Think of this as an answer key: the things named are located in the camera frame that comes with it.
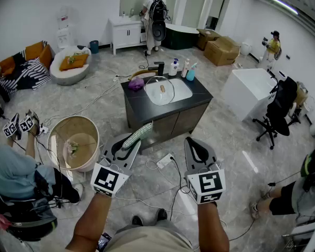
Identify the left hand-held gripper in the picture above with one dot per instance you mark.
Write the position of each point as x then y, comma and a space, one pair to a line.
109, 178

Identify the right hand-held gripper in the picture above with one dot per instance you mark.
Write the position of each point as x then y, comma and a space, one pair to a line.
207, 184

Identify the glass pot lid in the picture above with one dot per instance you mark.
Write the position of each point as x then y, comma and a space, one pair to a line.
155, 96

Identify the person's right forearm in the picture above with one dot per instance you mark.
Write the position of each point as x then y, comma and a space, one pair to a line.
212, 227

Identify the person's left forearm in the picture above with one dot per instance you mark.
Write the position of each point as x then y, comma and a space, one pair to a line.
92, 224

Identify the round beige tub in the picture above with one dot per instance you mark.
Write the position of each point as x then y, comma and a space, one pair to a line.
86, 130

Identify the pink flower bunch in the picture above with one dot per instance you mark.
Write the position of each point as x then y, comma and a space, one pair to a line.
72, 148

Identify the dark sink cabinet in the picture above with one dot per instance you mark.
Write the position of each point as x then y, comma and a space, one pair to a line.
168, 119

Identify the purple cloth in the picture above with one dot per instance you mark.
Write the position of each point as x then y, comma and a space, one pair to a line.
136, 84

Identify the person's right black shoe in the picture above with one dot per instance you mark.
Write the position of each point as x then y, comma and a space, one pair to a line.
161, 214

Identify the person's black shoe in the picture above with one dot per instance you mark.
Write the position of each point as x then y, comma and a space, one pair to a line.
161, 214
137, 220

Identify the white sink basin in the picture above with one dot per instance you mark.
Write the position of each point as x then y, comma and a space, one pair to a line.
182, 89

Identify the person's left black shoe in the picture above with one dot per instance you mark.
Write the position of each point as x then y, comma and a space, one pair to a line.
137, 220

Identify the white bathtub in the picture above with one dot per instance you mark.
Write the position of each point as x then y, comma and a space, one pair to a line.
248, 93

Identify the small white power strip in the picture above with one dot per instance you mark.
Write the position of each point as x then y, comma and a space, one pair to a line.
44, 129

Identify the blue spray bottle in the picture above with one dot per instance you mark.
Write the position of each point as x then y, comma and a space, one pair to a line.
190, 73

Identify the white pink bottle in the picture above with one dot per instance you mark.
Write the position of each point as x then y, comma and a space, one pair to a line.
185, 68

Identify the person's beige shorts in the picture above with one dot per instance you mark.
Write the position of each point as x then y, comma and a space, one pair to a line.
149, 237

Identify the black phone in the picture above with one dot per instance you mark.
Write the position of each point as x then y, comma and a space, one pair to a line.
104, 241

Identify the black faucet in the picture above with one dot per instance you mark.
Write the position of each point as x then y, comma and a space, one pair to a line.
159, 67

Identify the white pump bottle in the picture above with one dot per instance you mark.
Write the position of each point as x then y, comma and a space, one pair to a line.
173, 68

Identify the round white armchair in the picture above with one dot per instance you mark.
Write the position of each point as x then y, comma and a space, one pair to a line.
68, 75

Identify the black office chair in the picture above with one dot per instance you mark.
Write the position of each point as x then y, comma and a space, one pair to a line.
281, 109

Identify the orange cushion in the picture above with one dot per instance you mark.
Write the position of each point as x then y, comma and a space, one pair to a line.
77, 62

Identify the large cardboard box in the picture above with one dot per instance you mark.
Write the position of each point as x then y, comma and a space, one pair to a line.
221, 51

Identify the teal waste bin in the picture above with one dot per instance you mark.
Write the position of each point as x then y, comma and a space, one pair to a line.
94, 47

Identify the white vanity cabinet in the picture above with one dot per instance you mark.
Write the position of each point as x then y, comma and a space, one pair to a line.
126, 34

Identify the white toilet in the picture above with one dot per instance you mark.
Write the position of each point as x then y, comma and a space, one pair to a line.
246, 47

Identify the brown bag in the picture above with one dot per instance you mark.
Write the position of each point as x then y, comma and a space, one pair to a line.
302, 94

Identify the black white striped blanket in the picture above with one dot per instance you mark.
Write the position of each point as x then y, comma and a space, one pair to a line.
29, 75

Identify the dark green bathtub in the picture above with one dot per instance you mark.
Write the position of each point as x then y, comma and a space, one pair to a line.
179, 37

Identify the black toilet seat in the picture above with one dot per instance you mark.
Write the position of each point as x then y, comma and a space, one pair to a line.
158, 31

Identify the white water dispenser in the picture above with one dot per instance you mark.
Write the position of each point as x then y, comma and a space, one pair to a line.
64, 35

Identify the orange sofa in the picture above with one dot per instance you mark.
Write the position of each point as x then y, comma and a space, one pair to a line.
34, 50

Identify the white table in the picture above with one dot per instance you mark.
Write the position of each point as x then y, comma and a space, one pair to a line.
308, 236

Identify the black backpack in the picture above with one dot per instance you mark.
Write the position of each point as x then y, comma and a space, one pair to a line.
158, 9

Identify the ceiling light tube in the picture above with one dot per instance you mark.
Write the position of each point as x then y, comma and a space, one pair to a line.
281, 3

